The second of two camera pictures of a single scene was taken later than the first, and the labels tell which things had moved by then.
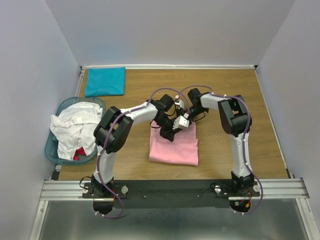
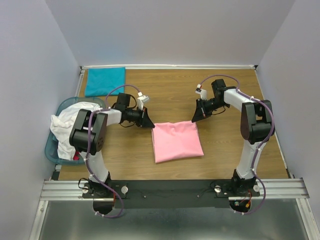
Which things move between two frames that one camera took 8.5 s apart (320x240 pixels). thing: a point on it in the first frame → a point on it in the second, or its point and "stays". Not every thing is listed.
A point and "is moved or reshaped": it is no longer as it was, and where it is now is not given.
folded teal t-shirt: x=105 y=81 stays
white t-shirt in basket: x=73 y=127 stays
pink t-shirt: x=183 y=150 is moved or reshaped
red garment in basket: x=80 y=151 stays
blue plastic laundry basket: x=51 y=148 stays
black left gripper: x=169 y=134 → x=144 y=120
